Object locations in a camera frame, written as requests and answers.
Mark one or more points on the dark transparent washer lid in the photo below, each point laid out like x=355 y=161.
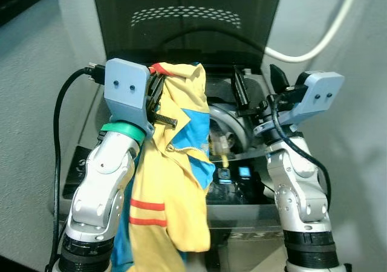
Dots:
x=181 y=36

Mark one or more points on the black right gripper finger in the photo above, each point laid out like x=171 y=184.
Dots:
x=242 y=93
x=278 y=81

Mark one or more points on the yellow and blue striped shirt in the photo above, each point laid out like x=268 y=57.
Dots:
x=169 y=205

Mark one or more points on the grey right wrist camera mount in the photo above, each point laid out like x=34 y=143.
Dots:
x=323 y=93

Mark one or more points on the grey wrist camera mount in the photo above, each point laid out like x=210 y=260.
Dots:
x=127 y=87
x=323 y=93

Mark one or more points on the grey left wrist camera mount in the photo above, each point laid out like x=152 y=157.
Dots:
x=127 y=87

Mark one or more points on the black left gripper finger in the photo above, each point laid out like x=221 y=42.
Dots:
x=156 y=86

